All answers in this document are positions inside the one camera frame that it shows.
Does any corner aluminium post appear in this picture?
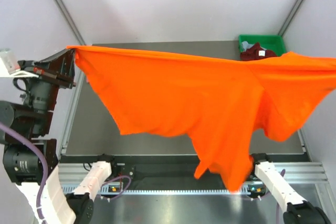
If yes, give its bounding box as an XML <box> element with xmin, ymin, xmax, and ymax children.
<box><xmin>278</xmin><ymin>0</ymin><xmax>305</xmax><ymax>37</ymax></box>
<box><xmin>53</xmin><ymin>0</ymin><xmax>86</xmax><ymax>45</ymax></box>

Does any light blue t-shirt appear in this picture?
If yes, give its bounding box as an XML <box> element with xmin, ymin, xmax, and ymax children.
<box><xmin>240</xmin><ymin>41</ymin><xmax>254</xmax><ymax>51</ymax></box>

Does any right corner aluminium post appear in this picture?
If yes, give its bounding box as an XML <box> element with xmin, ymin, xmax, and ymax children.
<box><xmin>278</xmin><ymin>0</ymin><xmax>305</xmax><ymax>37</ymax></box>

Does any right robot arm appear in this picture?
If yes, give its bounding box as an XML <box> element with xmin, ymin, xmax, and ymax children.
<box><xmin>245</xmin><ymin>153</ymin><xmax>331</xmax><ymax>223</ymax></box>

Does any orange t-shirt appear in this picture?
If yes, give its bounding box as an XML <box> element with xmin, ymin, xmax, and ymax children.
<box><xmin>73</xmin><ymin>46</ymin><xmax>335</xmax><ymax>191</ymax></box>

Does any grey slotted cable duct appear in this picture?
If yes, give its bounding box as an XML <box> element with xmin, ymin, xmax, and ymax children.
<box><xmin>61</xmin><ymin>183</ymin><xmax>267</xmax><ymax>197</ymax></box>

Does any green plastic bin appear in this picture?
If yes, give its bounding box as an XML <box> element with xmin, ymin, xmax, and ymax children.
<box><xmin>238</xmin><ymin>34</ymin><xmax>287</xmax><ymax>56</ymax></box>

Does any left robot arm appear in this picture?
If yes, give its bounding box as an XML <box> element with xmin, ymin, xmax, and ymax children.
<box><xmin>1</xmin><ymin>48</ymin><xmax>119</xmax><ymax>223</ymax></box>

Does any left corner aluminium post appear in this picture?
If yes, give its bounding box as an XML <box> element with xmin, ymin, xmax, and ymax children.
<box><xmin>53</xmin><ymin>0</ymin><xmax>86</xmax><ymax>45</ymax></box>

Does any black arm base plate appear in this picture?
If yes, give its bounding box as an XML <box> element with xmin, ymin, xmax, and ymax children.
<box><xmin>83</xmin><ymin>155</ymin><xmax>263</xmax><ymax>183</ymax></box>

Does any maroon t-shirt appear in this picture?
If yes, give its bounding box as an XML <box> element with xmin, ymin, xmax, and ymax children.
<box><xmin>240</xmin><ymin>42</ymin><xmax>277</xmax><ymax>61</ymax></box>

